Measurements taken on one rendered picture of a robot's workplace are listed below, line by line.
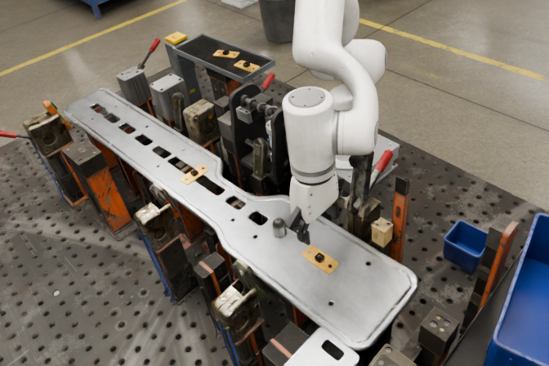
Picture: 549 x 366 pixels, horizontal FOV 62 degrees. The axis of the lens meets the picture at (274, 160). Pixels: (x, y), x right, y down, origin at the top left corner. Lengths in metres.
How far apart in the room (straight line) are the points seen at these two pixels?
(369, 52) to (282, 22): 2.78
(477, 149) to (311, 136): 2.29
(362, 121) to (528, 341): 0.50
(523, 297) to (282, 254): 0.50
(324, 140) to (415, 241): 0.80
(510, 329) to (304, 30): 0.65
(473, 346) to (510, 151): 2.16
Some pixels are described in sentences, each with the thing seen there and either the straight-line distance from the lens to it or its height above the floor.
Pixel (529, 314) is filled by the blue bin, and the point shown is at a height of 1.03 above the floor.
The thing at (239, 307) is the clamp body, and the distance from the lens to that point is 0.97.
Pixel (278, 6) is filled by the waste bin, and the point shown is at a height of 0.34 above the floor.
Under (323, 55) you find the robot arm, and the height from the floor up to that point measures 1.47.
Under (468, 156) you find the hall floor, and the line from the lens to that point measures 2.92.
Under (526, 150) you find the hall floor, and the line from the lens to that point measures 3.05.
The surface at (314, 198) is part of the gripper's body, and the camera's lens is 0.86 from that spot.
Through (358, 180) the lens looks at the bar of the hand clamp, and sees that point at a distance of 1.04.
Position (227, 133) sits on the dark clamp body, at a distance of 1.38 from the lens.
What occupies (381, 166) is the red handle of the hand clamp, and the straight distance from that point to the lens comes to 1.08.
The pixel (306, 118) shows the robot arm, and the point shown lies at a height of 1.42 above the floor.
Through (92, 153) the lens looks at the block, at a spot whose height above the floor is 1.03.
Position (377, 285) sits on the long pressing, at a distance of 1.02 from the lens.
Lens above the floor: 1.85
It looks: 40 degrees down
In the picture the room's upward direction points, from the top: 8 degrees counter-clockwise
